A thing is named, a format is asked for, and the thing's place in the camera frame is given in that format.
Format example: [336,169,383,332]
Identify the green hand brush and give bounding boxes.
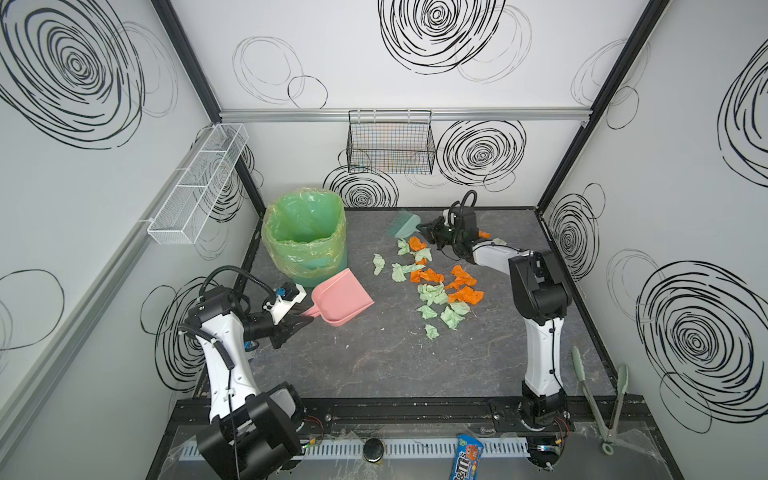
[386,210,422,239]

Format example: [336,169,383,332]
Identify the pink plastic dustpan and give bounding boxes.
[302,268,374,327]

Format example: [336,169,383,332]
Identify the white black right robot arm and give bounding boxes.
[417,204,571,431]

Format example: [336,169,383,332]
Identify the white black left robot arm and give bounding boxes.
[179,282,312,479]

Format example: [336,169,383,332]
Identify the blue cup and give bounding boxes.
[244,340,260,353]

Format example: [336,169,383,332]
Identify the green paper scrap centre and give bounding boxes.
[413,247,432,264]

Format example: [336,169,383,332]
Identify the orange crumpled paper scrap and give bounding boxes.
[408,236,428,252]

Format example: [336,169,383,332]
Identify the orange paper scrap centre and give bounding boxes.
[445,265,485,305]

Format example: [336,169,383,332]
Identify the green crumpled paper scrap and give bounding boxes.
[397,239,411,256]

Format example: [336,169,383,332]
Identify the orange folded paper scrap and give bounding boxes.
[410,269,444,284]

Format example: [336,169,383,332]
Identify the green paper scrap front right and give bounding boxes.
[440,302,471,330]

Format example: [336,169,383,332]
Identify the large green paper scrap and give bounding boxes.
[372,253,386,276]

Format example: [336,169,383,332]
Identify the green paper scrap front left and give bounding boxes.
[425,324,440,340]

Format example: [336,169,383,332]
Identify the green bin with plastic liner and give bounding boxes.
[261,187,347,287]

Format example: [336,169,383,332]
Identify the candy bag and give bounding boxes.
[449,434,484,480]

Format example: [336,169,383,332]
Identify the green kitchen tongs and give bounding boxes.
[570,345,631,457]

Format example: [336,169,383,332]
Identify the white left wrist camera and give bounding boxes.
[262,281,306,325]

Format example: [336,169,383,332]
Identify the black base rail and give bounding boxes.
[168,394,652,433]

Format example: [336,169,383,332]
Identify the black wire wall basket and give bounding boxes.
[345,109,437,175]

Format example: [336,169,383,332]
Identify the clear plastic wall shelf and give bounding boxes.
[147,123,248,245]

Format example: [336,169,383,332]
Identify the white slotted cable duct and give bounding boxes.
[178,437,530,462]

